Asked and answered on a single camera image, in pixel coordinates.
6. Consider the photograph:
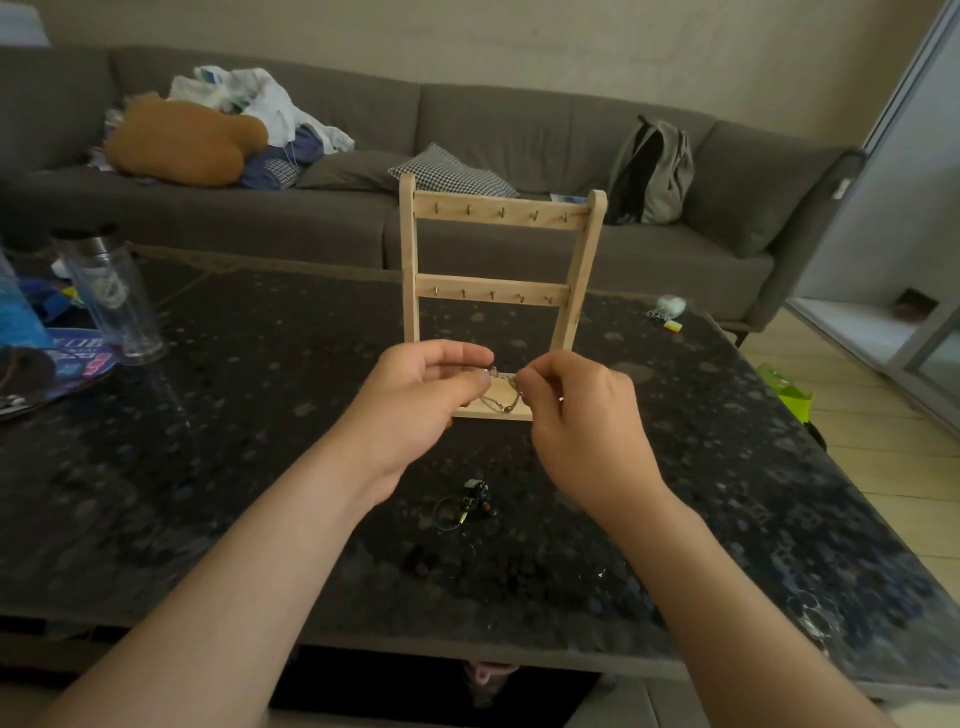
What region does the person's right hand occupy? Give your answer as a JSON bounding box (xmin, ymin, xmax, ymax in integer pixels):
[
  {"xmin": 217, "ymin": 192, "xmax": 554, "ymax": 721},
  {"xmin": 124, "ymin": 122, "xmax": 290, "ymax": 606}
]
[{"xmin": 515, "ymin": 348, "xmax": 669, "ymax": 519}]

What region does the person's left hand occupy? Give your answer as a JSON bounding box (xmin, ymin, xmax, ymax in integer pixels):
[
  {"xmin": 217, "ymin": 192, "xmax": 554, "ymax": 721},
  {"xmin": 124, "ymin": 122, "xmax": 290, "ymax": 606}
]
[{"xmin": 329, "ymin": 338, "xmax": 496, "ymax": 508}]

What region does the silver chain necklace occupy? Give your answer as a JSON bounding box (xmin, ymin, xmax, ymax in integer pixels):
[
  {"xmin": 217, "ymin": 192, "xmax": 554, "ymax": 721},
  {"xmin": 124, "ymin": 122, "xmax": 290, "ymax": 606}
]
[{"xmin": 468, "ymin": 363, "xmax": 526, "ymax": 415}]

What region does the black cord necklace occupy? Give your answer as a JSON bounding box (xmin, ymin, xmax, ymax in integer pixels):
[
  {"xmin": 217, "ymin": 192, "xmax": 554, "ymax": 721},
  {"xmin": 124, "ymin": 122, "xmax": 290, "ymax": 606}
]
[{"xmin": 432, "ymin": 478, "xmax": 498, "ymax": 534}]

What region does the wooden jewelry stand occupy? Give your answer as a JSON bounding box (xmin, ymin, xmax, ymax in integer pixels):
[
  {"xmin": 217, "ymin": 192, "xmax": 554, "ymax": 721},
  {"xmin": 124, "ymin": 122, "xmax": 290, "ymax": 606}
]
[{"xmin": 398, "ymin": 172, "xmax": 608, "ymax": 423}]

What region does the person's left forearm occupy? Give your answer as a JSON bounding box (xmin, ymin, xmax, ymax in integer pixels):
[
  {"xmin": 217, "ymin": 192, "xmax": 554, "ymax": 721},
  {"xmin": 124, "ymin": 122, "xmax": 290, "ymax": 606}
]
[{"xmin": 29, "ymin": 442, "xmax": 391, "ymax": 728}]

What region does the person's right forearm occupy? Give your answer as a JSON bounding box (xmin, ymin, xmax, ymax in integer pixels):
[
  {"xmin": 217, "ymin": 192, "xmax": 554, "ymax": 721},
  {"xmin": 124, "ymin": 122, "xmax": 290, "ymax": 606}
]
[{"xmin": 592, "ymin": 479, "xmax": 898, "ymax": 728}]

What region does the green bag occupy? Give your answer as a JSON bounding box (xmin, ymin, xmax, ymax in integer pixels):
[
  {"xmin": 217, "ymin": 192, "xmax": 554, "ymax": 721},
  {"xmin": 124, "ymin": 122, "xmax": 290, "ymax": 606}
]
[{"xmin": 755, "ymin": 363, "xmax": 815, "ymax": 421}]

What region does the checkered pillow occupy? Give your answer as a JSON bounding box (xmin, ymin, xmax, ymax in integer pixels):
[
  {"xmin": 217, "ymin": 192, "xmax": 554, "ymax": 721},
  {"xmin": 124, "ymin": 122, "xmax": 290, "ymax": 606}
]
[{"xmin": 387, "ymin": 142, "xmax": 520, "ymax": 199}]

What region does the grey flat cushion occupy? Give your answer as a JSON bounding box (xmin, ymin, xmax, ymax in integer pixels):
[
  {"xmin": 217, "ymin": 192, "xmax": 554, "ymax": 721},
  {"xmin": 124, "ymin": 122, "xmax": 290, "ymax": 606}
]
[{"xmin": 296, "ymin": 149, "xmax": 410, "ymax": 191}]

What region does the grey backpack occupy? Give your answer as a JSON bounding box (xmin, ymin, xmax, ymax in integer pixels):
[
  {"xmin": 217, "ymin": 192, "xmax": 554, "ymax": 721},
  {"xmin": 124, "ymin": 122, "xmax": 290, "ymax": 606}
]
[{"xmin": 603, "ymin": 114, "xmax": 696, "ymax": 226}]

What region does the pink item under table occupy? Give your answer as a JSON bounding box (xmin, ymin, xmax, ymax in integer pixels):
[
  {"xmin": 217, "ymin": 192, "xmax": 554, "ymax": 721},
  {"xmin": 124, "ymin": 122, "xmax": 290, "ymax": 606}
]
[{"xmin": 463, "ymin": 661, "xmax": 520, "ymax": 706}]

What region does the blue crumpled garment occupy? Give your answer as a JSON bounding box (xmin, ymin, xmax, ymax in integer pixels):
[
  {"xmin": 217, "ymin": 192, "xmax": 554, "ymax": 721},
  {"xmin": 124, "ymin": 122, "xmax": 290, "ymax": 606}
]
[{"xmin": 239, "ymin": 123, "xmax": 325, "ymax": 191}]

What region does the clear plastic tumbler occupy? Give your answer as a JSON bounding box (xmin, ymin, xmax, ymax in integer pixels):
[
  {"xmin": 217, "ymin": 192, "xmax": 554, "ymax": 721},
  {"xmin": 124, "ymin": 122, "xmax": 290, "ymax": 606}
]
[{"xmin": 50, "ymin": 224, "xmax": 169, "ymax": 367}]

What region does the grey fabric sofa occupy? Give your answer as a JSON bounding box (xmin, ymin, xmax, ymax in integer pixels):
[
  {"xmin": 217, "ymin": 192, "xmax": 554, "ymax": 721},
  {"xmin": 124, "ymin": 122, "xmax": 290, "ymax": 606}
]
[{"xmin": 0, "ymin": 44, "xmax": 868, "ymax": 324}]

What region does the blue printed packet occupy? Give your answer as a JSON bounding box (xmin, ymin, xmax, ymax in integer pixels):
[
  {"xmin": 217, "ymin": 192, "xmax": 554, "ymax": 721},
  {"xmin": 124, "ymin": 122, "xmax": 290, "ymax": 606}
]
[{"xmin": 0, "ymin": 277, "xmax": 125, "ymax": 421}]

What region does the white crumpled garment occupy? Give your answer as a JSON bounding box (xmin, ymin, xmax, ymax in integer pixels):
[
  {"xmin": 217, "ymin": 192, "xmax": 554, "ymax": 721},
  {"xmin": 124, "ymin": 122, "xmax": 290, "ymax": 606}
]
[{"xmin": 168, "ymin": 65, "xmax": 356, "ymax": 155}]

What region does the dark shoe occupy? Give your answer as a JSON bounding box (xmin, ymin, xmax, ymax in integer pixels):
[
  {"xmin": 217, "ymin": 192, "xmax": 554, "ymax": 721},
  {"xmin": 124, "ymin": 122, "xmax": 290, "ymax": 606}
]
[{"xmin": 893, "ymin": 288, "xmax": 940, "ymax": 320}]

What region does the brown plush toy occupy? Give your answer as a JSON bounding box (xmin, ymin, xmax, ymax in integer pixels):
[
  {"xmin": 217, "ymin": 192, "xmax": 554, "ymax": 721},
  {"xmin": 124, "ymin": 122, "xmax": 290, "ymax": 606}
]
[{"xmin": 103, "ymin": 91, "xmax": 270, "ymax": 187}]

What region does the sliding glass door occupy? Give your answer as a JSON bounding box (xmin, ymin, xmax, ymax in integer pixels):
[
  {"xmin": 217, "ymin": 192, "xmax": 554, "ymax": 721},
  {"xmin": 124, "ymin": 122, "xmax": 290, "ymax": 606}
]
[{"xmin": 787, "ymin": 0, "xmax": 960, "ymax": 433}]

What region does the blue plastic bottle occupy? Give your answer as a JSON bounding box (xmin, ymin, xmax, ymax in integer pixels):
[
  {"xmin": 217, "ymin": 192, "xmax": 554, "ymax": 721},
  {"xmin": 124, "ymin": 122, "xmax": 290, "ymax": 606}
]
[{"xmin": 0, "ymin": 251, "xmax": 54, "ymax": 354}]

